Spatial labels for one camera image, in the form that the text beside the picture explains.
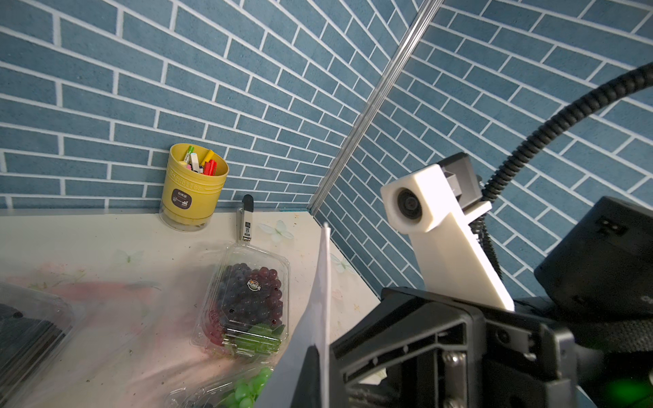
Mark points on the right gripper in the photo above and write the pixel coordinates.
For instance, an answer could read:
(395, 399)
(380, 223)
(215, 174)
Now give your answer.
(419, 349)

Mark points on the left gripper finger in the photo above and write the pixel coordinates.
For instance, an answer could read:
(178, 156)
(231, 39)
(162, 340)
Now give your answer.
(307, 393)

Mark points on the white sticker sheet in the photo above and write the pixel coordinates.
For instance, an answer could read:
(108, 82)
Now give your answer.
(313, 329)

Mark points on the round fruit sticker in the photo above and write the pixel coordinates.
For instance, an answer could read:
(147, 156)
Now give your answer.
(253, 285)

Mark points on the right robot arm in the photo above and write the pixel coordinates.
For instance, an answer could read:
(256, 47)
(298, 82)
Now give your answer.
(597, 280)

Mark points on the clear box of mixed grapes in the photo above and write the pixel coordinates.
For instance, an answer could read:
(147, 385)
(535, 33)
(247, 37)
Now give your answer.
(239, 390)

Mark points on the clear box of dark grapes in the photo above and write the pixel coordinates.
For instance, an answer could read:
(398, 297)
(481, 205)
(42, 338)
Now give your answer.
(235, 321)

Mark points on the yellow pen cup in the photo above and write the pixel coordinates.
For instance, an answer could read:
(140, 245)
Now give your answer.
(189, 197)

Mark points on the red markers in cup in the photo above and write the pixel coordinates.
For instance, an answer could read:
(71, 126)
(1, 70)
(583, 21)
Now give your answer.
(209, 167)

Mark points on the clear box of blackberries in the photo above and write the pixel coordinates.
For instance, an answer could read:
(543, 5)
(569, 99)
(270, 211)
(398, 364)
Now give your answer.
(33, 327)

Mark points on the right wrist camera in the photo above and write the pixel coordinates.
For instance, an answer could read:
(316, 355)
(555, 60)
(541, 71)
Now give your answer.
(435, 207)

